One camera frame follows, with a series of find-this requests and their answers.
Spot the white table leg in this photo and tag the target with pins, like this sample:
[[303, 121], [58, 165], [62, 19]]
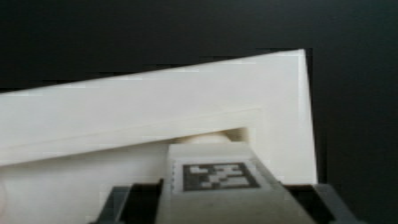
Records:
[[221, 189]]

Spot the white L-shaped obstacle fence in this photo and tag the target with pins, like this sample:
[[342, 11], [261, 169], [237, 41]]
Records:
[[245, 93]]

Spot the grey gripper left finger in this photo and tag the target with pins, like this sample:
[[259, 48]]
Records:
[[133, 204]]

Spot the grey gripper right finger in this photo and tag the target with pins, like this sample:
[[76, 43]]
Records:
[[314, 206]]

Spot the white square tabletop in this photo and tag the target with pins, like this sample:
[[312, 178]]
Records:
[[54, 190]]

